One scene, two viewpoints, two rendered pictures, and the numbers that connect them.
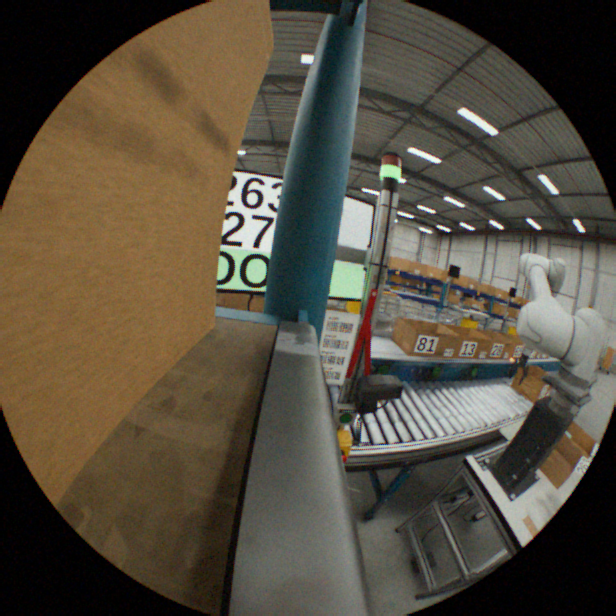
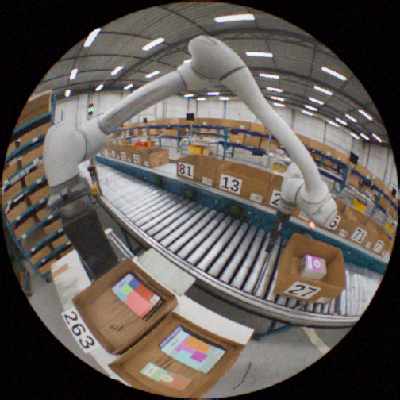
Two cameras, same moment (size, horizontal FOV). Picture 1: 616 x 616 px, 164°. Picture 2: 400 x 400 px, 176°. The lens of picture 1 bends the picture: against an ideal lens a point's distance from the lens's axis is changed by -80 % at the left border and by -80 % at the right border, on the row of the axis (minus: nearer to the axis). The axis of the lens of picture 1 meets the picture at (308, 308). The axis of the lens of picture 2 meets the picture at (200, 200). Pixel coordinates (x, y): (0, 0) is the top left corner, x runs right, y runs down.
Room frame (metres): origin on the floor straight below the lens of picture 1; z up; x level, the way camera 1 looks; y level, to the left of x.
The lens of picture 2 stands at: (0.34, -1.54, 1.35)
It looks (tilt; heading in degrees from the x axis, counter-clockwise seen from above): 30 degrees down; 37
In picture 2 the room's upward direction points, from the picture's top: 4 degrees clockwise
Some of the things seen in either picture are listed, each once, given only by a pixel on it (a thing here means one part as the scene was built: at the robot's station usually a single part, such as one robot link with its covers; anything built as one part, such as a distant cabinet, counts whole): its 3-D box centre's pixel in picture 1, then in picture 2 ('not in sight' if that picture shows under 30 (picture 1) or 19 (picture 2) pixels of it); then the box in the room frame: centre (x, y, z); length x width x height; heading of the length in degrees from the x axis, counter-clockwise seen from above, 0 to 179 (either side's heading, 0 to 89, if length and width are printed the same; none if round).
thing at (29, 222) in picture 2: not in sight; (25, 221); (-0.62, 0.13, 0.79); 0.40 x 0.30 x 0.10; 6
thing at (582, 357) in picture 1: (584, 341); (60, 150); (0.28, -0.93, 1.33); 0.18 x 0.16 x 0.22; 44
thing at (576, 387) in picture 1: (573, 379); (65, 186); (0.27, -0.95, 1.20); 0.22 x 0.18 x 0.06; 90
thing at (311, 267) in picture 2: not in sight; (313, 267); (0.96, -1.91, 0.79); 0.16 x 0.11 x 0.07; 101
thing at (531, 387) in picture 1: (534, 382); (313, 270); (0.89, -1.88, 0.83); 0.39 x 0.29 x 0.17; 96
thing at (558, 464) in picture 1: (553, 451); (121, 307); (0.24, -1.27, 0.80); 0.38 x 0.28 x 0.10; 6
